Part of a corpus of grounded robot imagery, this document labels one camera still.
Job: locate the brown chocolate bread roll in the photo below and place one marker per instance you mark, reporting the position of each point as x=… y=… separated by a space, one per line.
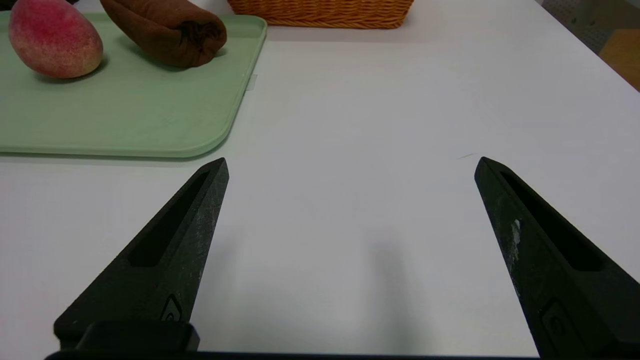
x=160 y=30

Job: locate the orange wicker basket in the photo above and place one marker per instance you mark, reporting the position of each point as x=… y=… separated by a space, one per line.
x=320 y=12

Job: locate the red peach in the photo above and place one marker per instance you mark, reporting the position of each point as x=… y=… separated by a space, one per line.
x=55 y=40

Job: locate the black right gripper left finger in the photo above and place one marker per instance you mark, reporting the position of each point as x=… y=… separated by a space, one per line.
x=165 y=260

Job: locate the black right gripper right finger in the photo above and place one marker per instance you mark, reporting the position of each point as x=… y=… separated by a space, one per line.
x=575 y=300

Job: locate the light green plastic tray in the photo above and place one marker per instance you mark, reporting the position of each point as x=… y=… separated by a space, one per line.
x=125 y=110

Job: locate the clear tape strip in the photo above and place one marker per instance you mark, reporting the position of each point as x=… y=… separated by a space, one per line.
x=251 y=82

